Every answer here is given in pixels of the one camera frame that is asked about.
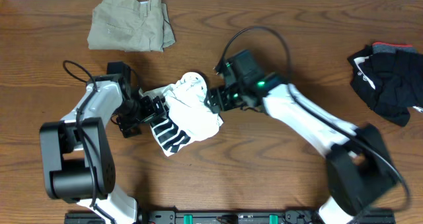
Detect white t-shirt black print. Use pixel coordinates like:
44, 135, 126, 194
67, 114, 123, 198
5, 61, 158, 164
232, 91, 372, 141
139, 72, 223, 157

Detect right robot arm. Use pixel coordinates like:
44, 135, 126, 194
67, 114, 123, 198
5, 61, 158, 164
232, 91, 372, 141
208, 50, 400, 223

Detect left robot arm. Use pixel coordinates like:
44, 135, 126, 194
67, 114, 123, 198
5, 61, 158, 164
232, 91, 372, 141
39, 61, 166, 224

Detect folded khaki shorts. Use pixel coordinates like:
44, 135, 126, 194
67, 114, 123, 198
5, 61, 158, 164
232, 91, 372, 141
87, 0, 176, 52

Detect black garment red trim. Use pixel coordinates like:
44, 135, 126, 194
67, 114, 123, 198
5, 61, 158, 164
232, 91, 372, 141
348, 42, 422, 127

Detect left black cable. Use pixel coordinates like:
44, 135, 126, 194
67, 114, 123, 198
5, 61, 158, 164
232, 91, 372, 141
62, 59, 116, 224

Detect black cable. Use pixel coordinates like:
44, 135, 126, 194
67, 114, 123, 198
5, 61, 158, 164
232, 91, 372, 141
213, 26, 411, 215
62, 59, 116, 224

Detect right black cable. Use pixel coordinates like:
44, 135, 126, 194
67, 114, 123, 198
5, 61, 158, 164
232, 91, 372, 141
213, 26, 411, 215

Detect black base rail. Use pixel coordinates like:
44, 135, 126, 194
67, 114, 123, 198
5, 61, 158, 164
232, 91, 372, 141
64, 209, 397, 224

